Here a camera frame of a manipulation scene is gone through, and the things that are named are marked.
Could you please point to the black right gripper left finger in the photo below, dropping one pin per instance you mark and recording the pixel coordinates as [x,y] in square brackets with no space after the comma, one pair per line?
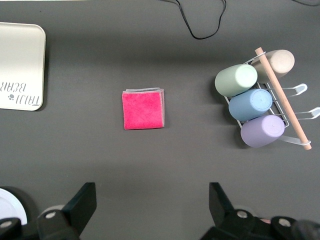
[80,205]

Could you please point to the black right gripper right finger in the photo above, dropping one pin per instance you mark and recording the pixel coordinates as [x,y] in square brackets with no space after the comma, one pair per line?
[222,210]

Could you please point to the white round plate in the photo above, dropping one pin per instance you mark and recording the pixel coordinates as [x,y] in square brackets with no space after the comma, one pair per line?
[10,205]

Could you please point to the pale purple cup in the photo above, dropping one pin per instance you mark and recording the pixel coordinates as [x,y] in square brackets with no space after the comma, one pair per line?
[262,131]

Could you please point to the pale blue cup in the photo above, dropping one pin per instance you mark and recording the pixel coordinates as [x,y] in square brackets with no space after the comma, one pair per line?
[250,105]

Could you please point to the pink folded cloth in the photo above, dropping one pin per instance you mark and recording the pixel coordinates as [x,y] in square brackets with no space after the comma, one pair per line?
[142,111]

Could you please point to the pale green cup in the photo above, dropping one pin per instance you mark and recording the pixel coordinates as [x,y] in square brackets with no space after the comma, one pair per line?
[235,80]

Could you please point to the wooden rod of cup rack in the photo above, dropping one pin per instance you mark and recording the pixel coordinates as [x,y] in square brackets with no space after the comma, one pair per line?
[280,92]

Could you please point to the cream tray with bear print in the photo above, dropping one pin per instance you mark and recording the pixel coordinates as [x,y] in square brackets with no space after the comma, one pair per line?
[20,62]

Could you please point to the beige cup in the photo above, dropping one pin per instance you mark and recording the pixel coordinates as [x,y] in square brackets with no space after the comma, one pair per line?
[281,62]

